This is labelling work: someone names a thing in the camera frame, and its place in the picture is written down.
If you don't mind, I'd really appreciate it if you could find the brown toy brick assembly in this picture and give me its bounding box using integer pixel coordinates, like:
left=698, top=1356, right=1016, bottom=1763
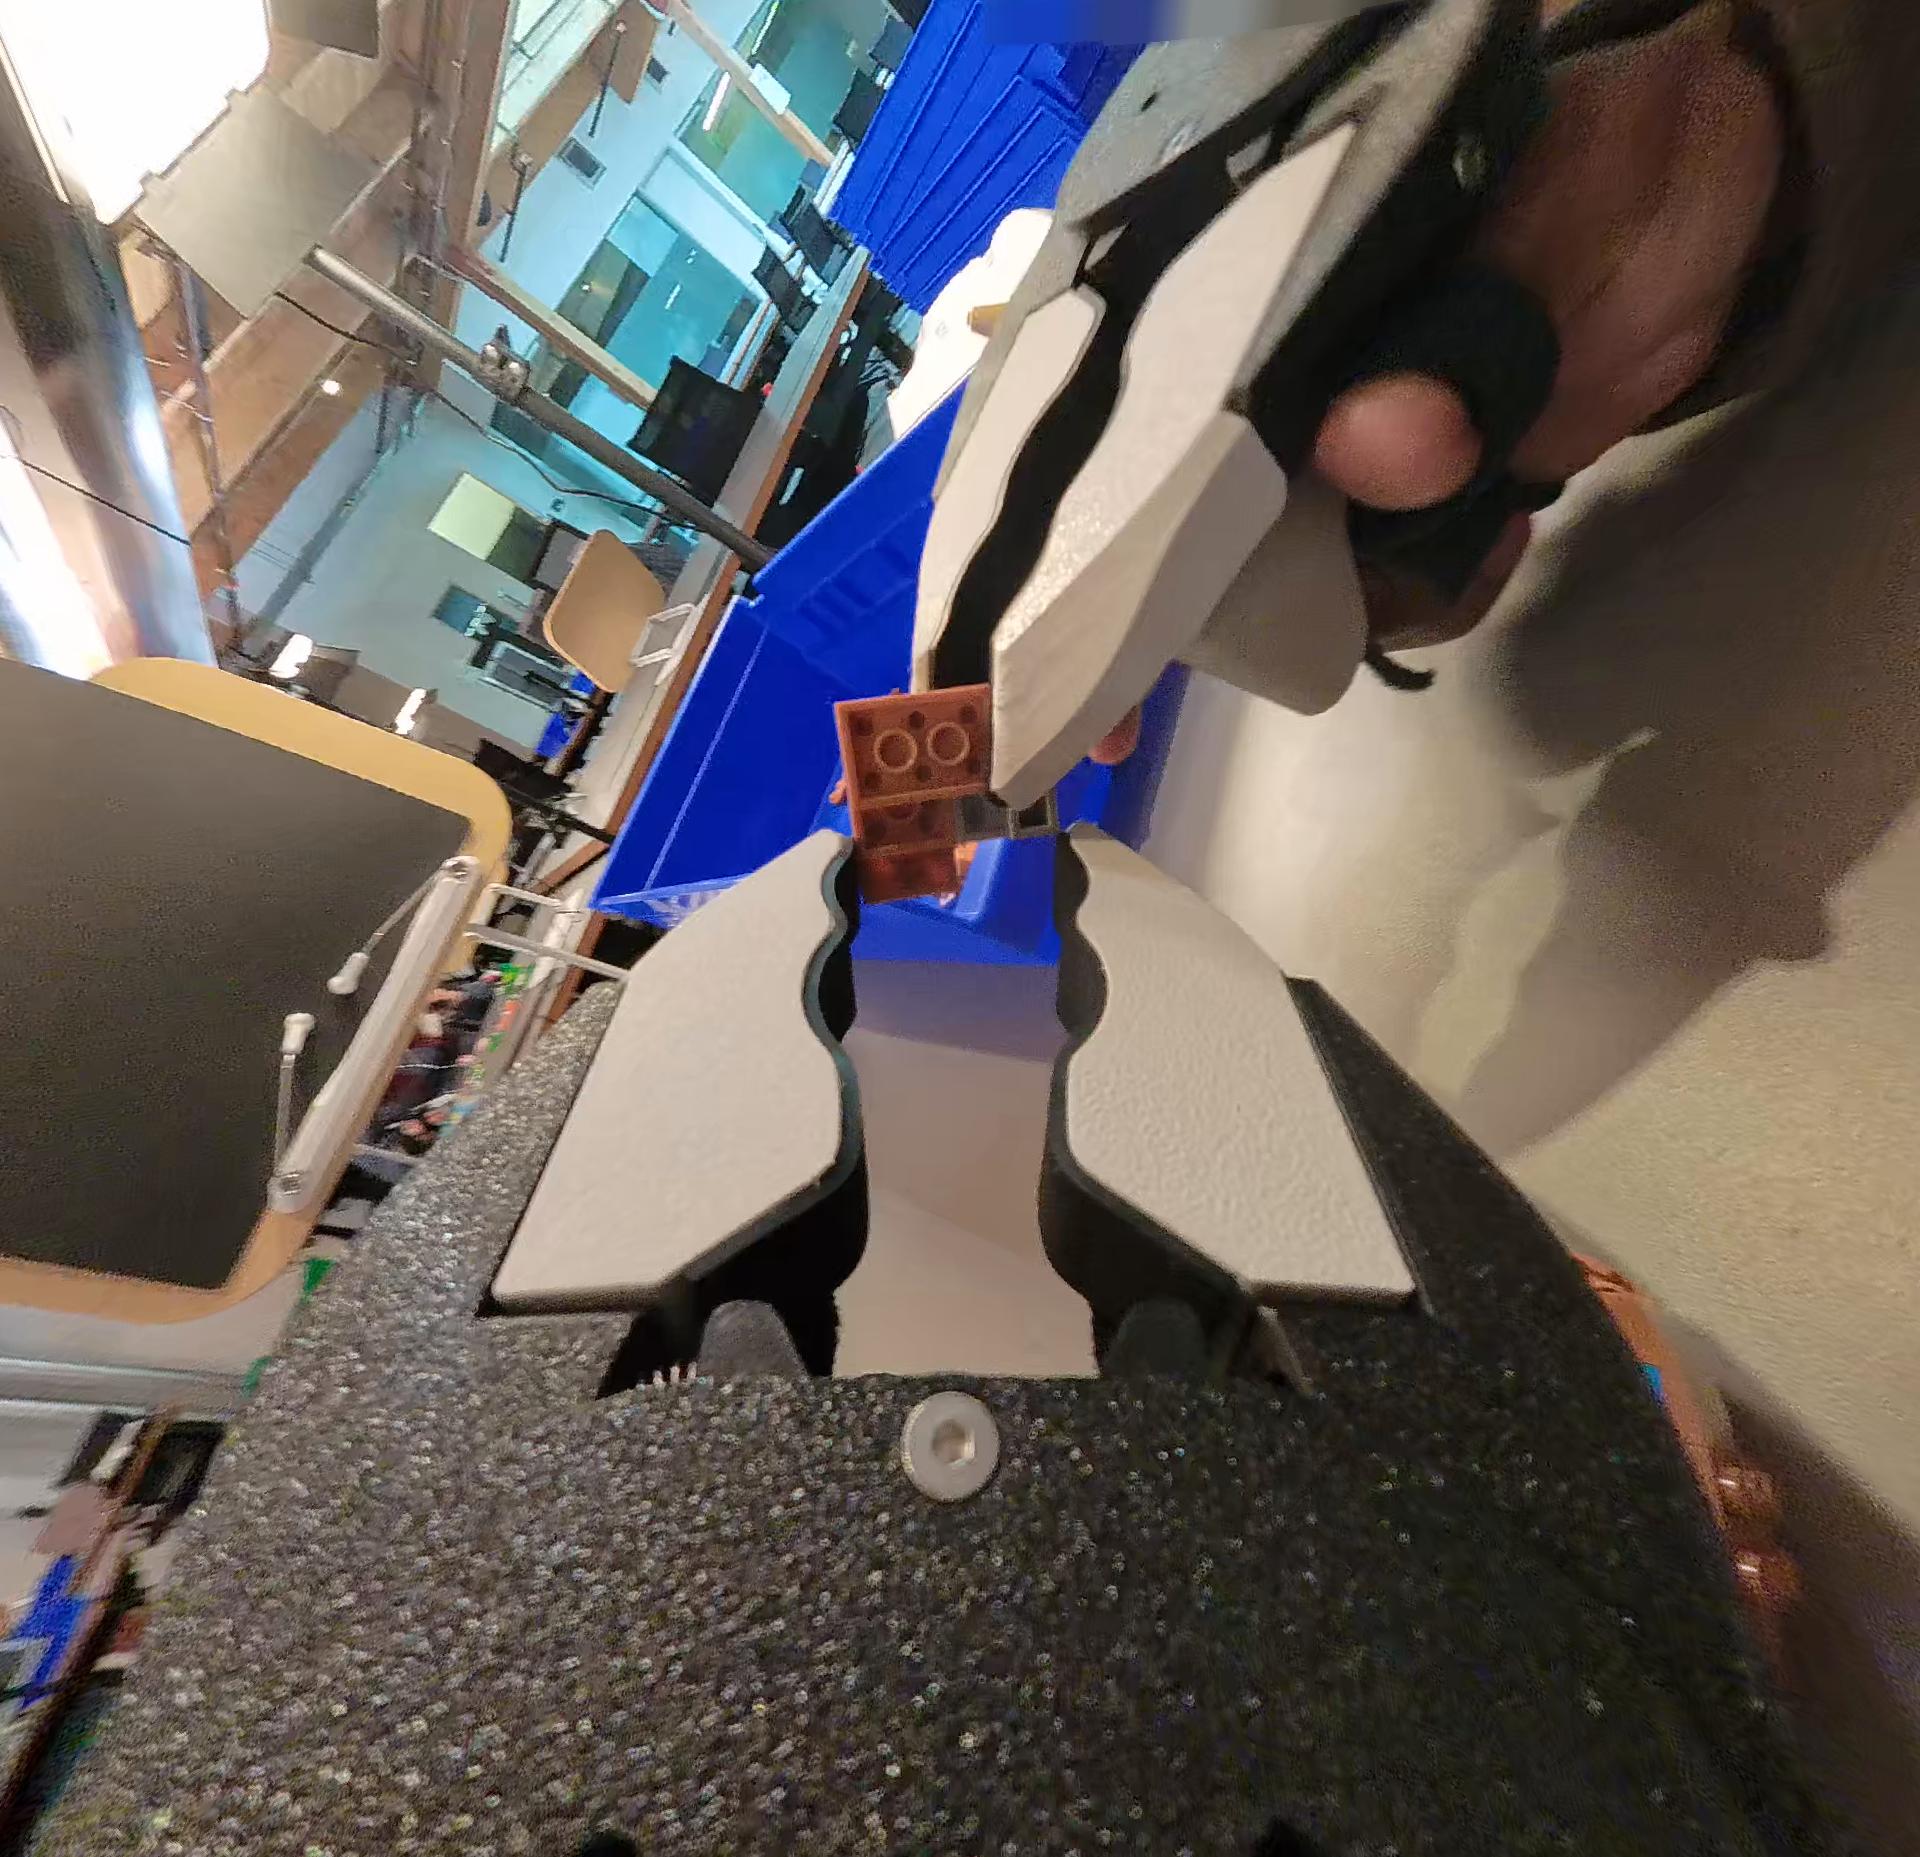
left=832, top=684, right=1015, bottom=908

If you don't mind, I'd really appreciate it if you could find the black monitor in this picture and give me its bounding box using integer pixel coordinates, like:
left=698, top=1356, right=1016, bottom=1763
left=622, top=354, right=758, bottom=500

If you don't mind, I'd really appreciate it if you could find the white metal stand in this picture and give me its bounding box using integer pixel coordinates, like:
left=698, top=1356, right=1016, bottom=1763
left=264, top=847, right=495, bottom=1234

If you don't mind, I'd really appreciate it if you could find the black chair with wooden rim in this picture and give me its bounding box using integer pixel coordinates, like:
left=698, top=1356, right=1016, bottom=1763
left=0, top=652, right=519, bottom=1326

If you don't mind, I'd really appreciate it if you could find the blue plastic bin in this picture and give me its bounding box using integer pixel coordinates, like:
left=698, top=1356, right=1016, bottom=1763
left=592, top=382, right=1194, bottom=976

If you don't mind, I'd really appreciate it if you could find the person's right forearm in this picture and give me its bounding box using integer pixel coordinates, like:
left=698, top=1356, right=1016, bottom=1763
left=1547, top=0, right=1920, bottom=434

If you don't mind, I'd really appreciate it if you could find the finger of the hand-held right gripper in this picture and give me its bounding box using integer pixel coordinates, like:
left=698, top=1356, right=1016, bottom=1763
left=911, top=283, right=1119, bottom=695
left=985, top=124, right=1389, bottom=808

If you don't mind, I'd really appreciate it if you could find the ceiling light panel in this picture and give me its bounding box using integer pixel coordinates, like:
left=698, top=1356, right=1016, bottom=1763
left=0, top=0, right=278, bottom=227

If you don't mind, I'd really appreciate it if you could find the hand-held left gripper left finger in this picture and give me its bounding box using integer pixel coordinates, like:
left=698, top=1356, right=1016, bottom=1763
left=487, top=832, right=873, bottom=1386

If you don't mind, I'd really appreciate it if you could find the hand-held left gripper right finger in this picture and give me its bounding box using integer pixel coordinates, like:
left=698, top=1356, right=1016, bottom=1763
left=1045, top=828, right=1424, bottom=1386

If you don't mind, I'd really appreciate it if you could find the colourful toy brick model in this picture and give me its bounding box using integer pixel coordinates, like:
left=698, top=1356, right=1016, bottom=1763
left=1573, top=1253, right=1814, bottom=1745

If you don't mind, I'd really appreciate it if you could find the grey light reflector panel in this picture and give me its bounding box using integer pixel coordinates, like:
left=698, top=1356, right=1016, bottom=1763
left=132, top=82, right=393, bottom=323

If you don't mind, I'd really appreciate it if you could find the stack of blue bins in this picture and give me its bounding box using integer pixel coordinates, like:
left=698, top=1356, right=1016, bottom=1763
left=822, top=0, right=1167, bottom=304

